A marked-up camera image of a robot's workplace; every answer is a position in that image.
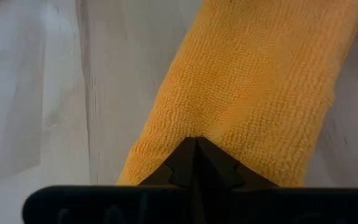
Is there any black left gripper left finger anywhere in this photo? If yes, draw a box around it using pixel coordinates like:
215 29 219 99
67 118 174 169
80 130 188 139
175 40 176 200
138 137 198 188

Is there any orange microfiber towel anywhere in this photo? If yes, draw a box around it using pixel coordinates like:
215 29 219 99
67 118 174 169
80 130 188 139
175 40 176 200
116 0 358 188

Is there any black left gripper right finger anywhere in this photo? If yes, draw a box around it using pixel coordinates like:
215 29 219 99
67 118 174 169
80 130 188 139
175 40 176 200
196 137 279 189

